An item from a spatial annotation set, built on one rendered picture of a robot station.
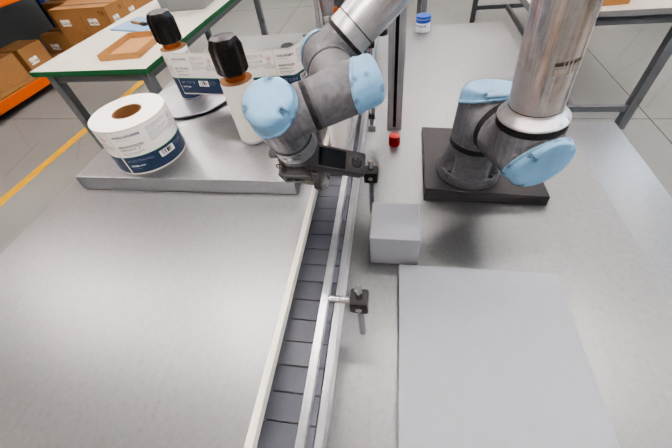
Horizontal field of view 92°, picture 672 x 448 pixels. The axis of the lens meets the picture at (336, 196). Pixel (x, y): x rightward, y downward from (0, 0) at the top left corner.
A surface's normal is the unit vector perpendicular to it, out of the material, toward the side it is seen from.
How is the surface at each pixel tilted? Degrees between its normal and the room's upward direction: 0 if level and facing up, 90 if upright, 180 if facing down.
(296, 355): 0
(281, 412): 0
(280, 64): 90
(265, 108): 30
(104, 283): 0
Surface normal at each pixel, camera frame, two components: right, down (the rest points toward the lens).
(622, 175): -0.10, -0.70
